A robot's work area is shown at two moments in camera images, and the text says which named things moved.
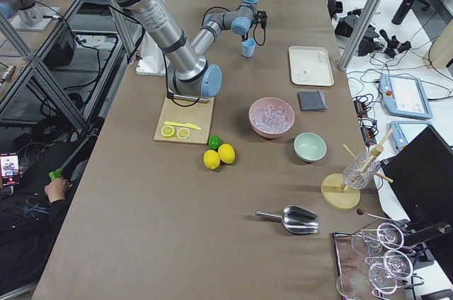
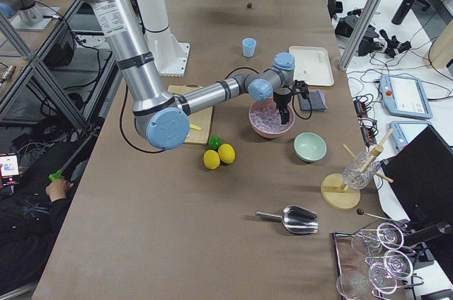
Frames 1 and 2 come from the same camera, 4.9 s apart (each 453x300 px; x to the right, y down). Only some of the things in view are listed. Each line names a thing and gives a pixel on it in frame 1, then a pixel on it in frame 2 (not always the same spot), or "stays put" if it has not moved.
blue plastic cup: x=248 y=47 stays put
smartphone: x=10 y=168 stays put
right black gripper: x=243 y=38 → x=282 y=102
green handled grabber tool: x=58 y=173 stays put
